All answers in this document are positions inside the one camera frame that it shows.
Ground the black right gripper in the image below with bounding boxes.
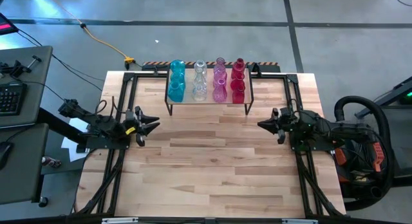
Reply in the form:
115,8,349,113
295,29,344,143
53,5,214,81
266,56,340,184
257,107,294,145

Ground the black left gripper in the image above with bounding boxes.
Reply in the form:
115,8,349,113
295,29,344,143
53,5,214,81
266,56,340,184
124,106,161,147

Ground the blue bulbous glass vase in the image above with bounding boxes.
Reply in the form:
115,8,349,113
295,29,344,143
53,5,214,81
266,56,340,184
167,80,187,103

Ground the large red ribbed glass vase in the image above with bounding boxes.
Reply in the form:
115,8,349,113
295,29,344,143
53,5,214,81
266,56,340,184
231,88,246,105

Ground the medium red round glass vase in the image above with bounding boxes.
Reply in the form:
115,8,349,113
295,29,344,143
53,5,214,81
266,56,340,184
229,76,247,92

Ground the blue tall textured glass vase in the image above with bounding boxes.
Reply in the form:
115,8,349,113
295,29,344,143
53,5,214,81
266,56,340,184
169,71,186,86

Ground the purple tall ribbed glass vase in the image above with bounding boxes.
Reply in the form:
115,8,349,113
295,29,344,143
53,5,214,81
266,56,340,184
212,79,229,104

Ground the clear squat ribbed glass vase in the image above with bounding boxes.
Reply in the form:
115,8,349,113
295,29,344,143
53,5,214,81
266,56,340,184
192,82,208,102

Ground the blue squat embossed glass vase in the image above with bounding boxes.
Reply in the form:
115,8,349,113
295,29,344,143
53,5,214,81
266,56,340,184
170,59,187,75

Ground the small red glass vase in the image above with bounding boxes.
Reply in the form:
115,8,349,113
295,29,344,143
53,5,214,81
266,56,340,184
230,57,246,79

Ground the clear tall twisted glass vase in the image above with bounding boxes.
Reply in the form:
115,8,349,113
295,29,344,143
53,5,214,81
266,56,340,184
194,71,207,86

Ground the purple round ribbed glass vase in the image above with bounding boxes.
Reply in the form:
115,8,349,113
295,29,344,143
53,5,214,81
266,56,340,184
212,68,228,87

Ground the clear round ribbed glass vase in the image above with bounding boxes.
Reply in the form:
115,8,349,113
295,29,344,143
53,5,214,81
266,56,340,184
194,59,208,74

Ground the purple wavy glass vase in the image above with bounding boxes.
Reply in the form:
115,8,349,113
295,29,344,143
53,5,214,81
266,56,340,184
214,57,227,72

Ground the black hazard-striped floor mat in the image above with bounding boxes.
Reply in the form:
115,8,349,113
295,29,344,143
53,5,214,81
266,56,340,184
142,61,280,73

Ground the white paper sheet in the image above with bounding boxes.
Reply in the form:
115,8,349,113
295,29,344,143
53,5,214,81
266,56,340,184
60,117,95,163

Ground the small dark can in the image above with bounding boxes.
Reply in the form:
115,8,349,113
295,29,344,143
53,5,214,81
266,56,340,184
41,156,62,169

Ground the grey desk with keyboard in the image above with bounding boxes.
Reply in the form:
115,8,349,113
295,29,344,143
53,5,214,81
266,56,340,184
0,45,54,129

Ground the black side table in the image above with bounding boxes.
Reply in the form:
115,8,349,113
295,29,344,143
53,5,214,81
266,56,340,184
355,75,412,119

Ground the grey desk with mouse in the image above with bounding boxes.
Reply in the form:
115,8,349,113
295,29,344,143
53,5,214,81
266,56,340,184
0,122,50,205

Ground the black keyboard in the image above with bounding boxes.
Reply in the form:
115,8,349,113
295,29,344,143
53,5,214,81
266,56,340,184
0,82,28,117

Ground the black desk clamp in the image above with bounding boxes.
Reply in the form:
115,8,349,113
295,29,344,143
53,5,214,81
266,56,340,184
0,54,42,79

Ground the black computer mouse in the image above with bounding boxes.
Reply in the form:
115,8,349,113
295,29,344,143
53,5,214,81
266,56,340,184
0,141,14,171

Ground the screen with pink glow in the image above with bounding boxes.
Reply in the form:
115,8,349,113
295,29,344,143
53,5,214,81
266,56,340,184
0,12,19,36

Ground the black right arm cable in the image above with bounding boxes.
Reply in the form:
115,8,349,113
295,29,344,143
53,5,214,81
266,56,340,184
288,97,301,115

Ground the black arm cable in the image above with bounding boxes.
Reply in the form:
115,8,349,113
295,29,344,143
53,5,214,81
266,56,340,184
95,95,119,118
288,97,301,115

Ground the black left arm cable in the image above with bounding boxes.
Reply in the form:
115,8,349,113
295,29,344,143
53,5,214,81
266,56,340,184
95,95,119,118

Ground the black table edge rail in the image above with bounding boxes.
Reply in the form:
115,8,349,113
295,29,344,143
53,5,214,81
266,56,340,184
124,71,299,80

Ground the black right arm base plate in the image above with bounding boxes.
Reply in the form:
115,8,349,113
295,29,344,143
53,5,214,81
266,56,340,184
289,133,339,153

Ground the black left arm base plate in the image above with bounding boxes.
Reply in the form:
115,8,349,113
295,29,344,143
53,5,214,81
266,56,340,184
76,135,131,151

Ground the black rig frame strut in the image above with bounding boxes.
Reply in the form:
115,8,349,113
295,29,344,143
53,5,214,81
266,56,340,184
283,73,344,218
76,72,138,216

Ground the thin black floor cable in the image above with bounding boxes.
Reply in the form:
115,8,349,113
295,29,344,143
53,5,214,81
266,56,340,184
17,28,104,92

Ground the white table edge bracket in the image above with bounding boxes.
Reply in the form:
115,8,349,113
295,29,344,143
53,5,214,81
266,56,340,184
101,217,140,224
281,218,319,224

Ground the orange extension cord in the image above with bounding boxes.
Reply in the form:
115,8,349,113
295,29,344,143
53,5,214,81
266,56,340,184
51,0,136,66

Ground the thick black vacuum hose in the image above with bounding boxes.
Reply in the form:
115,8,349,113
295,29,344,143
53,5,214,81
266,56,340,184
333,95,396,212

